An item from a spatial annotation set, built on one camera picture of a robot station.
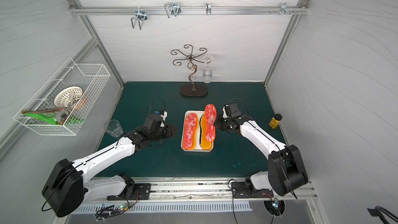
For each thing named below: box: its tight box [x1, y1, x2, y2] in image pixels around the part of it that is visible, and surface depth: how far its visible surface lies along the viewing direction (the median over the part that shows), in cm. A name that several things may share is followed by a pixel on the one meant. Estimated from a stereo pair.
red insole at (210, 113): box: [204, 103, 217, 143], surface depth 89 cm
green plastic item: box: [21, 110, 84, 125], surface depth 55 cm
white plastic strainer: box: [53, 86, 84, 109], surface depth 67 cm
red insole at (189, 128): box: [183, 112, 198, 150], surface depth 92 cm
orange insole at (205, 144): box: [200, 114, 213, 151], surface depth 88 cm
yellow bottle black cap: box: [268, 113, 283, 130], surface depth 93 cm
